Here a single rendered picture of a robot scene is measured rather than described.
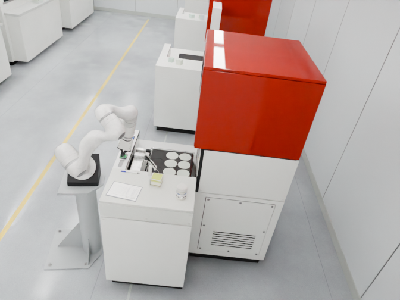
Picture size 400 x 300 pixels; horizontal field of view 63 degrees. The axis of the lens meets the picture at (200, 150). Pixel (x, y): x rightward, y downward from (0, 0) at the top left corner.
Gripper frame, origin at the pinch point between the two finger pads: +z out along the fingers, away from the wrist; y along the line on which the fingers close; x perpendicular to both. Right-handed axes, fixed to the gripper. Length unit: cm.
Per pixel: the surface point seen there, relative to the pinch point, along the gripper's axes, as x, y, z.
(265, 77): 15, -72, -98
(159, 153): -18.1, -27.5, 3.3
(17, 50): -354, 250, 126
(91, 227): 21, 9, 66
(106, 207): 50, -2, 7
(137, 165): -1.6, -13.1, 8.3
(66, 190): 29.2, 29.8, 23.7
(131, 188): 35.0, -14.4, -0.9
